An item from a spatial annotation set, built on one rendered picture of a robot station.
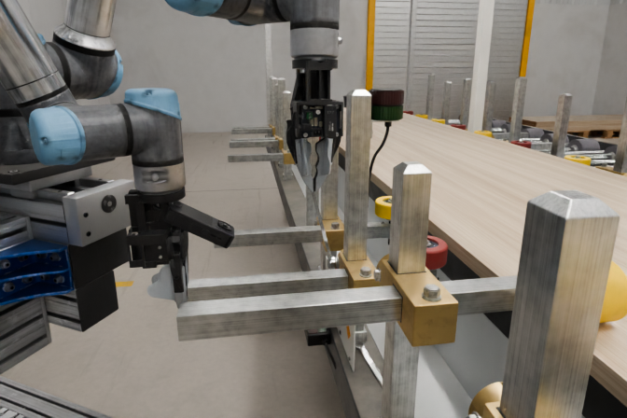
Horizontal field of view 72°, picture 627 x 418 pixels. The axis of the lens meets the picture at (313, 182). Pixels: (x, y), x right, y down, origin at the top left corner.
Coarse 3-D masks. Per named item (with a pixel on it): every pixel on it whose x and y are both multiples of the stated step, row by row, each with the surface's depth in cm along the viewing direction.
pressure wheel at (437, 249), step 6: (432, 240) 79; (438, 240) 79; (426, 246) 77; (432, 246) 76; (438, 246) 76; (444, 246) 76; (426, 252) 74; (432, 252) 74; (438, 252) 74; (444, 252) 75; (426, 258) 74; (432, 258) 74; (438, 258) 74; (444, 258) 75; (426, 264) 74; (432, 264) 74; (438, 264) 75; (444, 264) 76
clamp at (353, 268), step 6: (342, 252) 82; (342, 258) 80; (366, 258) 79; (342, 264) 79; (348, 264) 77; (354, 264) 77; (360, 264) 77; (366, 264) 77; (372, 264) 77; (348, 270) 75; (354, 270) 75; (372, 270) 75; (348, 276) 75; (354, 276) 73; (360, 276) 73; (372, 276) 73; (348, 282) 75; (354, 282) 72; (360, 282) 72; (366, 282) 72; (372, 282) 72; (378, 282) 72; (348, 288) 75
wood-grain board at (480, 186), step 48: (384, 144) 179; (432, 144) 179; (480, 144) 179; (384, 192) 120; (432, 192) 110; (480, 192) 110; (528, 192) 110; (624, 192) 110; (480, 240) 80; (624, 240) 80; (624, 336) 52; (624, 384) 45
